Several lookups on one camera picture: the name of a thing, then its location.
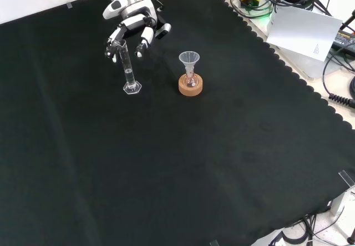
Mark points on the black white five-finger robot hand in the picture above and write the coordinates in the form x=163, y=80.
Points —
x=136, y=19

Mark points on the clear glass graduated cylinder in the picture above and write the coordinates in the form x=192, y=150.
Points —
x=128, y=71

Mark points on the clear plastic funnel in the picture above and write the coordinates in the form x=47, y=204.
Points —
x=188, y=58

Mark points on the clear round-bottom flask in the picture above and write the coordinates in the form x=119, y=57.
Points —
x=190, y=80

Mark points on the black bench cloth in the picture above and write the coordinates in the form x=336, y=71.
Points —
x=166, y=146

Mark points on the pale white board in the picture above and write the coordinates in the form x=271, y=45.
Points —
x=302, y=32

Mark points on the black power adapter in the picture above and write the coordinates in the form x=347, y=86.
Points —
x=345, y=39

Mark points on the black tripod leg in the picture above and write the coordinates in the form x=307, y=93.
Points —
x=349, y=20

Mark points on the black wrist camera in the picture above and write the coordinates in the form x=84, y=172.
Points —
x=163, y=30

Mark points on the white bench post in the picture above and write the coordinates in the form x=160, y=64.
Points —
x=342, y=203

